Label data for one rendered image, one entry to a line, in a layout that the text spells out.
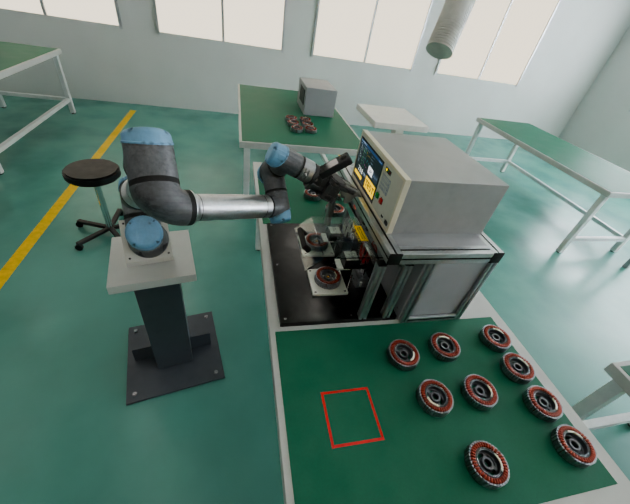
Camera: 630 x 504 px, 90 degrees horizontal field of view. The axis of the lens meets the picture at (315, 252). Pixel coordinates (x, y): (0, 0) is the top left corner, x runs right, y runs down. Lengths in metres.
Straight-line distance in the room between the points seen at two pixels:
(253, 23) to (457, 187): 4.84
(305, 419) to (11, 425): 1.48
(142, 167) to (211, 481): 1.37
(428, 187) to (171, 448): 1.58
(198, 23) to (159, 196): 4.92
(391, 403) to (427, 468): 0.19
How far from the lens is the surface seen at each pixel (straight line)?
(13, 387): 2.25
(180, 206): 0.86
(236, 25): 5.64
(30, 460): 2.02
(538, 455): 1.31
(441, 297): 1.33
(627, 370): 1.82
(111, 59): 5.99
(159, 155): 0.87
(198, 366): 1.98
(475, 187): 1.17
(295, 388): 1.08
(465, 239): 1.25
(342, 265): 1.28
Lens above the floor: 1.71
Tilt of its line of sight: 39 degrees down
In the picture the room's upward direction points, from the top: 11 degrees clockwise
